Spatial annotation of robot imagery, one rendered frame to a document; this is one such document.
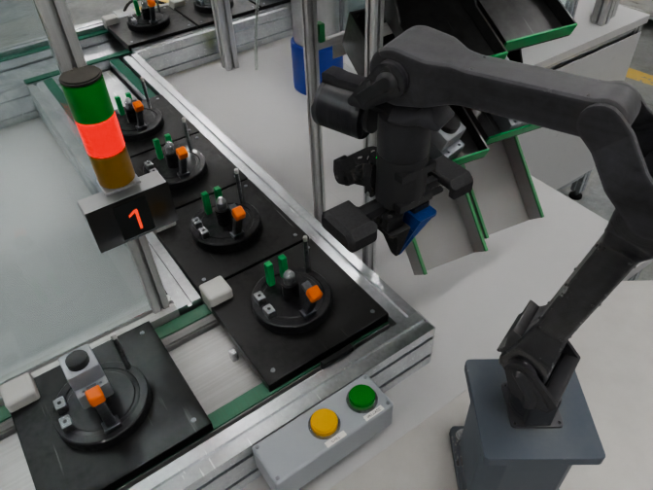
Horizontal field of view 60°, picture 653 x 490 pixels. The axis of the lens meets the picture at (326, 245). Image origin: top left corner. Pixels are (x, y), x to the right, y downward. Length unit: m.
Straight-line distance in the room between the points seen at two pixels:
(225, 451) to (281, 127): 1.02
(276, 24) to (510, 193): 1.26
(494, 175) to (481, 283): 0.22
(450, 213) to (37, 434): 0.76
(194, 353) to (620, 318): 0.80
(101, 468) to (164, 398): 0.13
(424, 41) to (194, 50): 1.53
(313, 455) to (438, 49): 0.57
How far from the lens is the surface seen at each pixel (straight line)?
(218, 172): 1.32
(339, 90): 0.62
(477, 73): 0.53
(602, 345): 1.17
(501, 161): 1.16
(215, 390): 0.98
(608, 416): 1.09
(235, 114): 1.75
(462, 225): 1.07
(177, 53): 2.02
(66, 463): 0.93
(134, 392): 0.93
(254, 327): 0.98
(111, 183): 0.82
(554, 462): 0.79
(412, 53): 0.54
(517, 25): 0.96
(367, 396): 0.89
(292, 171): 1.48
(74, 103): 0.77
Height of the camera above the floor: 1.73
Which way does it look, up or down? 43 degrees down
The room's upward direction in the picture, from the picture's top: 3 degrees counter-clockwise
